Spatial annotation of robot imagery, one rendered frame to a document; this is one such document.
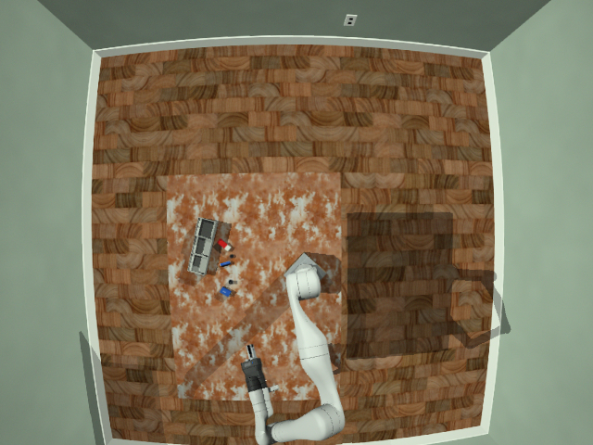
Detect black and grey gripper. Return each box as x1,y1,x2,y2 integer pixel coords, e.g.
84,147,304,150
241,344,279,405

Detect red and white eraser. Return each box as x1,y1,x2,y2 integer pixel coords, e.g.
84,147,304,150
218,238,231,251

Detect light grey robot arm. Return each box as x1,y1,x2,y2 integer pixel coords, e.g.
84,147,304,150
252,263,345,445

